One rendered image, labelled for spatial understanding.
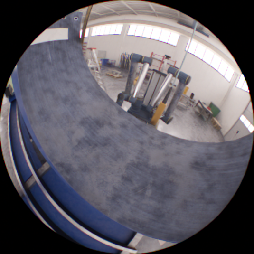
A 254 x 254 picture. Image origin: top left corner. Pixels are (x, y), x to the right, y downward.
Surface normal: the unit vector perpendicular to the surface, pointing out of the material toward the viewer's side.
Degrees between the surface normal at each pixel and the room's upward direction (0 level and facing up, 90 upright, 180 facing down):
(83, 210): 0
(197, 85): 90
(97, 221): 0
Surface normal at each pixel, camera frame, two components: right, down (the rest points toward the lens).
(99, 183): 0.16, -0.72
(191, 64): -0.50, 0.53
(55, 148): 0.44, -0.53
